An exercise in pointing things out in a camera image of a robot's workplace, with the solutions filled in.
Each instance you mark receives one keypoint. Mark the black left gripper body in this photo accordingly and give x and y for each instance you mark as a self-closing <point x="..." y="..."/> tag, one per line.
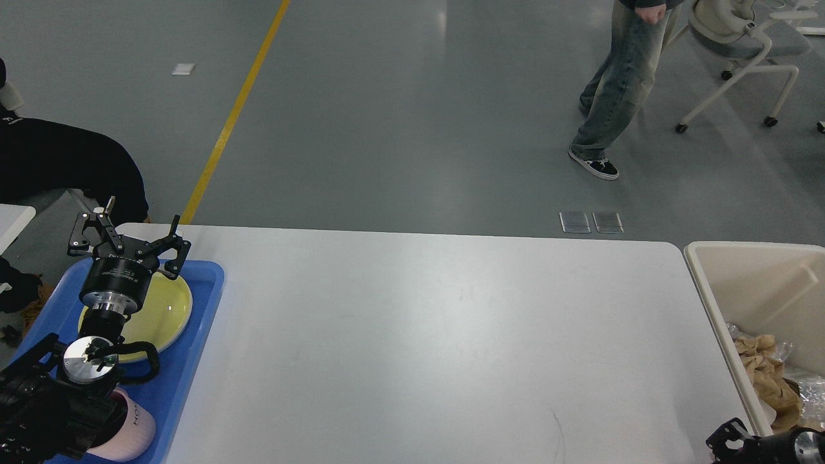
<point x="118" y="283"/>

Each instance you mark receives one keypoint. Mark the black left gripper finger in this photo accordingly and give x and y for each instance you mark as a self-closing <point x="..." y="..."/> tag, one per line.
<point x="94" y="234"/>
<point x="148" y="254"/>

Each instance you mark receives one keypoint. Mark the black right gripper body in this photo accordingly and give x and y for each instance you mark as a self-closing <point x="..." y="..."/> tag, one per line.
<point x="795" y="446"/>

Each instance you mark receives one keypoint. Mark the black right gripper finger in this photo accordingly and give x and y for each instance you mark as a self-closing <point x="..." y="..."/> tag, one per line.
<point x="733" y="443"/>

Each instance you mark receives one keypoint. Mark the yellow plastic plate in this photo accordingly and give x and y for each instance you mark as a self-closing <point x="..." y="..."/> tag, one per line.
<point x="164" y="309"/>

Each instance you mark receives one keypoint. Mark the pink ribbed mug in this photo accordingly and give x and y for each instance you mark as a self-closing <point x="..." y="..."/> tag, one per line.
<point x="127" y="433"/>

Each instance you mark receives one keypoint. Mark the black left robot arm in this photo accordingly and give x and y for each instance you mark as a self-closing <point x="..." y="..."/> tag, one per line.
<point x="57" y="397"/>

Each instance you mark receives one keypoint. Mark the blue plastic tray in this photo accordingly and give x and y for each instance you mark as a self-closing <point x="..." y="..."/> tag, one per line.
<point x="164" y="397"/>

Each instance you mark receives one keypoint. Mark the person in black clothes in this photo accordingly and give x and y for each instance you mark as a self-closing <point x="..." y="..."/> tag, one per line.
<point x="39" y="155"/>

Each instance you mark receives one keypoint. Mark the beige plastic bin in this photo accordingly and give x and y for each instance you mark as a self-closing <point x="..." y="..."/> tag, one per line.
<point x="762" y="288"/>

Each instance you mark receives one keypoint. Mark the white paper scrap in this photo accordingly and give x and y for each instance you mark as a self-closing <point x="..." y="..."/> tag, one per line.
<point x="183" y="69"/>

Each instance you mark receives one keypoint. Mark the right metal floor plate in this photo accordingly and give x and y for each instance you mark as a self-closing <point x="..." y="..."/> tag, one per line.
<point x="608" y="222"/>

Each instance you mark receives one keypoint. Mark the metal floor plate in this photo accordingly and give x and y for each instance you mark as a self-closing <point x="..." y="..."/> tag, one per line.
<point x="575" y="222"/>
<point x="608" y="222"/>

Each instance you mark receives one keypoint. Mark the left metal floor plate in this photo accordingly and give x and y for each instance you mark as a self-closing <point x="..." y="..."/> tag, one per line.
<point x="575" y="222"/>

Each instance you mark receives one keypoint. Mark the black white sneaker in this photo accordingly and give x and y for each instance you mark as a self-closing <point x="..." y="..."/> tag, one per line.
<point x="602" y="168"/>

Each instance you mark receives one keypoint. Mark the person in blue jeans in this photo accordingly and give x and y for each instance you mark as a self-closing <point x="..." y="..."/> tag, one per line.
<point x="623" y="82"/>

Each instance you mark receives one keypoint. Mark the white office chair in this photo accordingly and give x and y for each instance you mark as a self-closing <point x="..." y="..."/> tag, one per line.
<point x="751" y="39"/>

